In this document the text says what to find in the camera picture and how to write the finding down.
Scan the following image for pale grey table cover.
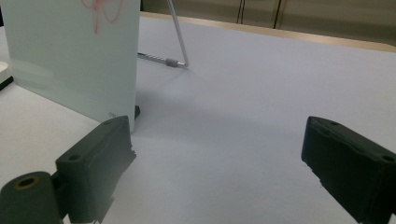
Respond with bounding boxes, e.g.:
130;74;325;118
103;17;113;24
0;12;396;224

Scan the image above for metal whiteboard stand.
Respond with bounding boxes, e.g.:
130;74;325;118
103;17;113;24
137;0;191;70

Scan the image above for pale green glass whiteboard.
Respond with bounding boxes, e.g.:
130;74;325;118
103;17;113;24
0;0;142;134

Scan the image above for vertical wall pipe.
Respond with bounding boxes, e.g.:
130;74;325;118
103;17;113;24
273;0;287;30

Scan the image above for black wall cables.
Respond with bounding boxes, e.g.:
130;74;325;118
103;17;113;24
235;0;247;25

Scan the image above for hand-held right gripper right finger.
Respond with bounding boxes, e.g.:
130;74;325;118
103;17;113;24
301;116;396;224

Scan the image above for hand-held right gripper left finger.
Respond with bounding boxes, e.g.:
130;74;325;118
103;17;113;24
55;115;137;224

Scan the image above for white board eraser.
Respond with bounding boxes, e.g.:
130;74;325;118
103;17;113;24
0;61;15;91

